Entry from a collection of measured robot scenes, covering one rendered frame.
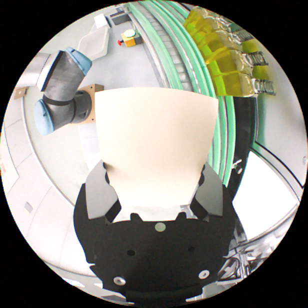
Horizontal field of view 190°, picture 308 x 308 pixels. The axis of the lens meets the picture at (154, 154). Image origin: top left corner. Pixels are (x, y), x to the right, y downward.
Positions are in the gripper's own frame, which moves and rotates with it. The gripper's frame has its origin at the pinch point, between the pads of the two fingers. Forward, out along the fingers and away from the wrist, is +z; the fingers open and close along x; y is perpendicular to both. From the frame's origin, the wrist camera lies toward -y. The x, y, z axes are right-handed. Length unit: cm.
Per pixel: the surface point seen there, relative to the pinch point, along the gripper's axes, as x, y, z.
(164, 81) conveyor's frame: 3.3, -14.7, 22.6
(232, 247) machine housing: 61, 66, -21
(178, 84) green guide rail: 5.8, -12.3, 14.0
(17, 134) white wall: -367, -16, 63
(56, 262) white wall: -260, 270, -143
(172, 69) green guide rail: 4.2, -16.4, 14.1
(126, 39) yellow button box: -12.6, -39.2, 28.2
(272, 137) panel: 35.7, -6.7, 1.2
